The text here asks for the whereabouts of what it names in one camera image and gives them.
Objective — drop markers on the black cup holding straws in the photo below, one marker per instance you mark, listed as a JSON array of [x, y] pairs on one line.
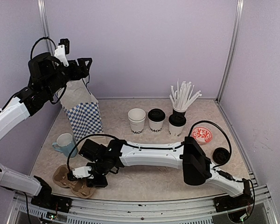
[[179, 112]]

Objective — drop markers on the blue checkered paper bag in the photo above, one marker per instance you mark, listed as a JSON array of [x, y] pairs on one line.
[[81, 108]]

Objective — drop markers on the aluminium front frame rail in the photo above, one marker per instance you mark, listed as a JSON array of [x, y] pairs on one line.
[[198, 210]]

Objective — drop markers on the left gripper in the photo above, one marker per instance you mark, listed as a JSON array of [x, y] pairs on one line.
[[83, 71]]

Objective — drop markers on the right aluminium corner post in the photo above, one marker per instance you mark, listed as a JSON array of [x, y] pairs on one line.
[[232, 49]]

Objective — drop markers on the aluminium corner post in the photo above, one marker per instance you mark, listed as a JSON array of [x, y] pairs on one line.
[[45, 25], [232, 49]]

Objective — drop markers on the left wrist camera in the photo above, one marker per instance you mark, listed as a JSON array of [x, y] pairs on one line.
[[62, 50]]

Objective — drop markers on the left aluminium corner post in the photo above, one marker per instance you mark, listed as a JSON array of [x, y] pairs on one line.
[[45, 25]]

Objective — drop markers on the white paper coffee cup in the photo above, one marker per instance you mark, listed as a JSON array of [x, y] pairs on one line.
[[175, 130], [155, 126]]

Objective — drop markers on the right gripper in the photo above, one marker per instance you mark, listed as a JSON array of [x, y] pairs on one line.
[[102, 182]]

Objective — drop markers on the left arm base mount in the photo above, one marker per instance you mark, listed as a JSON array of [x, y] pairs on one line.
[[52, 202]]

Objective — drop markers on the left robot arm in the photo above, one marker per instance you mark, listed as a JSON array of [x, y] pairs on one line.
[[48, 74]]

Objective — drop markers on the stack of black lids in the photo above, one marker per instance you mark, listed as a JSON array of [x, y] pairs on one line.
[[221, 156]]

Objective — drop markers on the black coffee cup lid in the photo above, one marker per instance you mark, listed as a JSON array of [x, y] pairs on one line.
[[156, 115], [177, 120]]

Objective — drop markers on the bundle of wrapped white straws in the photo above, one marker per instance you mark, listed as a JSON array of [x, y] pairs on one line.
[[183, 95]]

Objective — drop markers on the stack of white paper cups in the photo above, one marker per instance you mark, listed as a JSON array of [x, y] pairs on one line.
[[136, 117]]

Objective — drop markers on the brown cardboard cup carrier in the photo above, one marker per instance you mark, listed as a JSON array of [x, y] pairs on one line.
[[79, 188]]

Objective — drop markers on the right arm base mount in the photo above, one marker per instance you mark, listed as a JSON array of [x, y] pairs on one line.
[[225, 203]]

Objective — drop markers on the blue ceramic mug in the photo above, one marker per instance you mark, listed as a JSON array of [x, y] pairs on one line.
[[64, 144]]

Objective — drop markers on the red floral bowl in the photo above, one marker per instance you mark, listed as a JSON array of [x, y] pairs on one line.
[[202, 135]]

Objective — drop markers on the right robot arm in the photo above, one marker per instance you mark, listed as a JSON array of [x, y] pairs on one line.
[[187, 155]]

